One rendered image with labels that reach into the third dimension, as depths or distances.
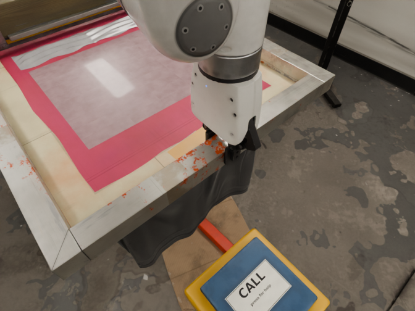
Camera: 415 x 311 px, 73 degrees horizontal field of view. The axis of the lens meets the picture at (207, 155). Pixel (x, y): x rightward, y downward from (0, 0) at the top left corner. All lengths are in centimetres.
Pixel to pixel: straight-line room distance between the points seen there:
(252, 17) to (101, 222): 30
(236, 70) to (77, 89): 42
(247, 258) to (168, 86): 39
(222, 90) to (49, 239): 28
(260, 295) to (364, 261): 123
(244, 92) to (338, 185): 144
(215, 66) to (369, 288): 135
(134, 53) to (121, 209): 44
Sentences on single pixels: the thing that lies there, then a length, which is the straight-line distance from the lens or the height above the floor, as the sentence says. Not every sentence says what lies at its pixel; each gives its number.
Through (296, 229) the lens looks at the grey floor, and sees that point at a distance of 152.
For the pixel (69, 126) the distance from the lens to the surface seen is 58.
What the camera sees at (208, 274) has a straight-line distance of 39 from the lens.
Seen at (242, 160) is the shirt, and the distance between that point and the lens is 78.
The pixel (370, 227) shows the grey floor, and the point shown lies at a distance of 167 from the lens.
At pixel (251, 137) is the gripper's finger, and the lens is 38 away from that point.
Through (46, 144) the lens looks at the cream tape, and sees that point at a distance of 57.
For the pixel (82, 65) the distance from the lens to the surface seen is 73.
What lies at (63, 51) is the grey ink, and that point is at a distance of 80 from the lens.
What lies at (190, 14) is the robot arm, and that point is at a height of 124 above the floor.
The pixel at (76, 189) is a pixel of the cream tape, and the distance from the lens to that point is 48.
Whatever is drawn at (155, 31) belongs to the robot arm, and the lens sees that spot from 21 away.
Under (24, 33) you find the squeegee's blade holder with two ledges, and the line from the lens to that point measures 84.
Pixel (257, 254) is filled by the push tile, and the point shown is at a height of 97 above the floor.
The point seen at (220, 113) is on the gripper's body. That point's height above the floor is 108.
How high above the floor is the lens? 133
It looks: 51 degrees down
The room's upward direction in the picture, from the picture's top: straight up
